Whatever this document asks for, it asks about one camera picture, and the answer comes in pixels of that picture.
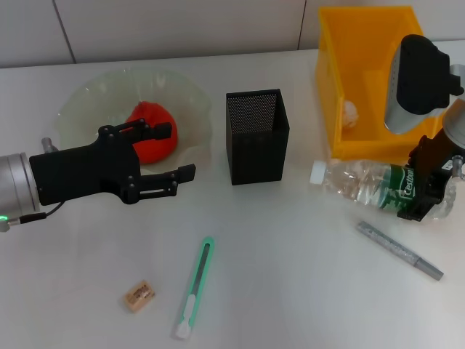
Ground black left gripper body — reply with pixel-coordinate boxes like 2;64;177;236
28;125;143;207

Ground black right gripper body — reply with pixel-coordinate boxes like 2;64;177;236
408;125;462;193

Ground red-orange knitted orange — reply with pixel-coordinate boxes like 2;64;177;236
125;101;179;166

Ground clear water bottle green label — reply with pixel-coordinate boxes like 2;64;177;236
308;159;458;221

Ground white paper ball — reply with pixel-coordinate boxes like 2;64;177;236
342;100;361;129

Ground grey glitter pen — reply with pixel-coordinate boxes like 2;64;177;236
356;221;445;282

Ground black mesh pen holder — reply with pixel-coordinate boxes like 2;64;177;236
225;88;291;186

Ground green glass fruit plate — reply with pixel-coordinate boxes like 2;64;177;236
54;66;214;177

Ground green utility knife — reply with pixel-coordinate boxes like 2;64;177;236
171;236;216;341

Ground tan eraser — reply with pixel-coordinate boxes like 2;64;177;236
118;279;158;313

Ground yellow plastic bin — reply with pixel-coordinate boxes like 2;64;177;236
314;5;451;161

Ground right gripper cable with plug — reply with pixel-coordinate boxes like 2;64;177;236
450;153;465;180

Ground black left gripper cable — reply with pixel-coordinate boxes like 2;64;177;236
7;201;65;225

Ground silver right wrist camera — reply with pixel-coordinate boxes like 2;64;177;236
384;33;465;135

